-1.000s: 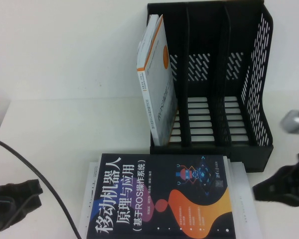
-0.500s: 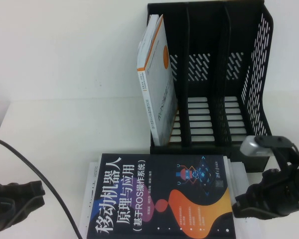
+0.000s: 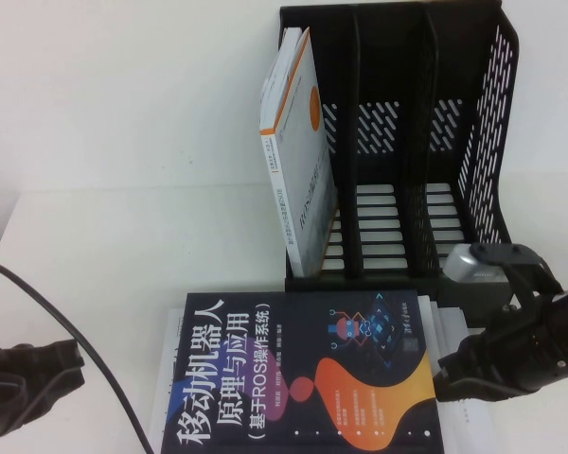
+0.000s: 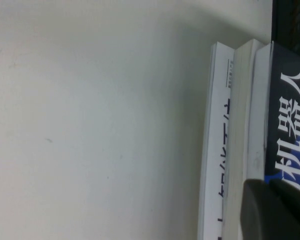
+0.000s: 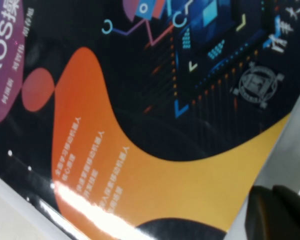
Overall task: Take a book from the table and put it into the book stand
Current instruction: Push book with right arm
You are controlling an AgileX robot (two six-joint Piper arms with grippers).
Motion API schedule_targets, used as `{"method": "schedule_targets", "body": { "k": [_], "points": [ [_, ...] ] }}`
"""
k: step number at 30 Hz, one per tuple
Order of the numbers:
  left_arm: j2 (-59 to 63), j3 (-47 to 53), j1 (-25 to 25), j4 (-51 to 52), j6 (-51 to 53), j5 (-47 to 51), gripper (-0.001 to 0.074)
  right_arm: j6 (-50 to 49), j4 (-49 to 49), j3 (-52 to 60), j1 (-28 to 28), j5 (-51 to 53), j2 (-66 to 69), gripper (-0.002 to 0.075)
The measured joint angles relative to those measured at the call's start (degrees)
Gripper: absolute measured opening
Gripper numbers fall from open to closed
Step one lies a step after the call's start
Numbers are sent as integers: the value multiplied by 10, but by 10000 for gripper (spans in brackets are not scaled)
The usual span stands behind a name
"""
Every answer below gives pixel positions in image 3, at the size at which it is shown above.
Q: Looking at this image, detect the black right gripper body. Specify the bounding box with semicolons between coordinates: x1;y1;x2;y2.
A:
482;290;567;403

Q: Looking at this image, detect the white car suspension book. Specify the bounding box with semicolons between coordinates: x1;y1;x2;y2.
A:
418;293;449;341

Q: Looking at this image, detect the dark robot ROS book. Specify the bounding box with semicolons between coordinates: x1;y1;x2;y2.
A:
159;288;444;454

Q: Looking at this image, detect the black plastic book stand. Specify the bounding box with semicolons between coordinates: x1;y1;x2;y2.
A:
276;4;522;327

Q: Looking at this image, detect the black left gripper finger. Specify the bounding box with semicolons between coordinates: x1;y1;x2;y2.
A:
21;339;85;375
27;372;85;408

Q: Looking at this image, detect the white book with orange spine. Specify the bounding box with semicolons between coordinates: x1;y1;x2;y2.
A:
258;26;340;278

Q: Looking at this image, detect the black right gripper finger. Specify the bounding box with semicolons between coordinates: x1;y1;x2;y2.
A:
437;325;517;377
433;366;517;403

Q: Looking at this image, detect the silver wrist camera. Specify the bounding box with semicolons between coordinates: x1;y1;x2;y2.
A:
442;245;508;286

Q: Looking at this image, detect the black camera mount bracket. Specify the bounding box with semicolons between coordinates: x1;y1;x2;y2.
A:
470;241;563;308

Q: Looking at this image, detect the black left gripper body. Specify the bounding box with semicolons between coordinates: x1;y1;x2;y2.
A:
0;338;34;448

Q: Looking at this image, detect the plain white book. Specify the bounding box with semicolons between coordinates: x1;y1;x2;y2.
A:
151;305;501;454

